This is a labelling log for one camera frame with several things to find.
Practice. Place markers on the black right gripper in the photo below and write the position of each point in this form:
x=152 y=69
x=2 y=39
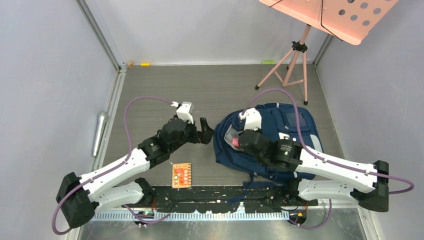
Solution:
x=258 y=131

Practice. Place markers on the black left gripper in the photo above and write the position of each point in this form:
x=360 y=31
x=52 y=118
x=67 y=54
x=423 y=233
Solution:
x=206 y=132

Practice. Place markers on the pink highlighter marker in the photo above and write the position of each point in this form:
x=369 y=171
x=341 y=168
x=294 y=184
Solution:
x=235 y=142

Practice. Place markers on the navy blue backpack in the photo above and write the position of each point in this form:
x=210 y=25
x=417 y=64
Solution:
x=278 y=120

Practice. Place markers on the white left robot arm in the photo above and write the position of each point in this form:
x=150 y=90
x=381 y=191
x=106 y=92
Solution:
x=79 y=198

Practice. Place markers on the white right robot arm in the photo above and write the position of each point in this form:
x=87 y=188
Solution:
x=319 y=175

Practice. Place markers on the orange spiral notepad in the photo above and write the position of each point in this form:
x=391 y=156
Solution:
x=181 y=175

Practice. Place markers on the green marker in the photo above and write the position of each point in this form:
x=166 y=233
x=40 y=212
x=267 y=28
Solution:
x=268 y=62

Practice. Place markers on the yellow marker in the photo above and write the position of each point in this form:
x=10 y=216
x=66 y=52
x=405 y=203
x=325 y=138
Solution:
x=145 y=64

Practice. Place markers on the small wooden block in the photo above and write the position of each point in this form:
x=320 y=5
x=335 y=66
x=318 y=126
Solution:
x=130 y=64

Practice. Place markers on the silver metal cylinder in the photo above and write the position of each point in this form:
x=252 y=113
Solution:
x=102 y=119

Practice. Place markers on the pink music stand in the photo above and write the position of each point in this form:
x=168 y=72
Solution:
x=348 y=20

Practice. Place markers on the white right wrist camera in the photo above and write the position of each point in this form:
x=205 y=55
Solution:
x=251 y=119

